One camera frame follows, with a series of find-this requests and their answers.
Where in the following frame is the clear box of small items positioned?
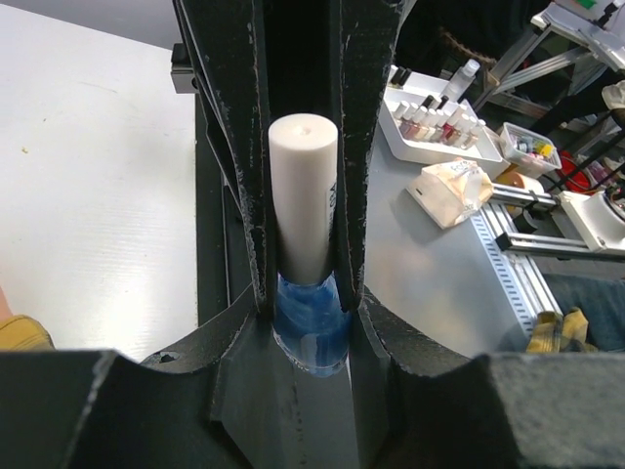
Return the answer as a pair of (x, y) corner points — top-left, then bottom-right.
(499, 122), (562, 179)

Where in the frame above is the white tray of polish bottles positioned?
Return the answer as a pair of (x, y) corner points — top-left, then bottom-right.
(379, 72), (509, 180)

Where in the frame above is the white nail polish cap brush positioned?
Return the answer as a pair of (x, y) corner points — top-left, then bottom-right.
(269, 113), (338, 285)

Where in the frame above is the mannequin hand with nails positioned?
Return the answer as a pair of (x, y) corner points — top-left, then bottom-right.
(0, 288), (13, 321)

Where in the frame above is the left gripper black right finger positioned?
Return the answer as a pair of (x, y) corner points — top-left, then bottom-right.
(350, 294), (624, 468)

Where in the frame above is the blue nail polish bottle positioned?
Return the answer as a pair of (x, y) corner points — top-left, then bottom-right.
(272, 276), (352, 378)

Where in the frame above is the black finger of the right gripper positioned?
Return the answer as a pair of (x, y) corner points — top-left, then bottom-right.
(329, 0), (406, 313)
(174, 1), (276, 318)

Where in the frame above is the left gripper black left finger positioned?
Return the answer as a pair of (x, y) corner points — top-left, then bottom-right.
(1, 288), (273, 468)

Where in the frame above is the left white cable duct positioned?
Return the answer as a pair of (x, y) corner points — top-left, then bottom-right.
(471, 203), (562, 342)

